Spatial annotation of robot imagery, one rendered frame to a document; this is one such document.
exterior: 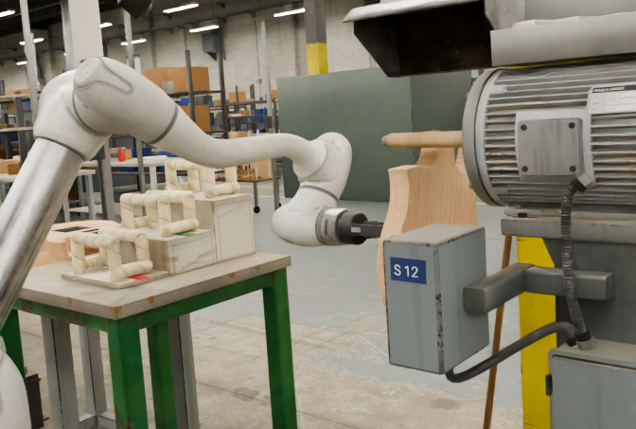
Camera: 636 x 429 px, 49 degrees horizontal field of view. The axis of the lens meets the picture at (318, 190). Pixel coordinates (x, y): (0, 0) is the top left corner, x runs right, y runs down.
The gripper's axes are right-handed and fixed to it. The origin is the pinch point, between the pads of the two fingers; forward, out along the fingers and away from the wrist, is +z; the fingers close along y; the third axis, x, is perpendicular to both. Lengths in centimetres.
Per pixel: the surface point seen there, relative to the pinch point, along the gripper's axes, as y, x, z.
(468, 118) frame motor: 20.8, 21.2, 20.4
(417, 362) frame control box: 37.6, -17.5, 22.5
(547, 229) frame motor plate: 17.6, 3.1, 33.7
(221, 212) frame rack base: -2, 1, -65
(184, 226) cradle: 9, -3, -67
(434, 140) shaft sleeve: 9.8, 18.7, 7.5
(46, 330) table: 23, -34, -107
